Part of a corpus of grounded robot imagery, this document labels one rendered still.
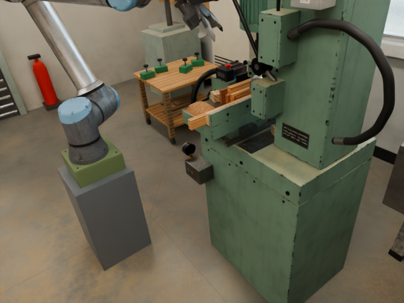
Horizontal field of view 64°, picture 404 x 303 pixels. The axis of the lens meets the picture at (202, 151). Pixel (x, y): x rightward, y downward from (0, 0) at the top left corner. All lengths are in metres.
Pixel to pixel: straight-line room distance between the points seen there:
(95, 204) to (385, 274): 1.50
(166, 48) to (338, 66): 2.63
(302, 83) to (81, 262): 1.56
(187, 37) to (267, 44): 2.60
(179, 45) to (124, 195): 2.18
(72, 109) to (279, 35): 0.95
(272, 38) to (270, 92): 0.18
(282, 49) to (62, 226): 1.81
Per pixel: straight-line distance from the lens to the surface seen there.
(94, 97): 1.65
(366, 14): 1.04
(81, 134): 1.56
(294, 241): 1.28
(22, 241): 2.38
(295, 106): 1.13
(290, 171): 1.15
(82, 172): 1.60
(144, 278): 1.88
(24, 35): 4.03
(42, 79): 3.97
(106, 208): 1.70
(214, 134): 1.23
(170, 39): 3.47
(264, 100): 1.09
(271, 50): 1.02
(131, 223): 1.84
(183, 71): 2.87
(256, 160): 1.20
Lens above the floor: 1.49
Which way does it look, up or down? 34 degrees down
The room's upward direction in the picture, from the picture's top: 5 degrees counter-clockwise
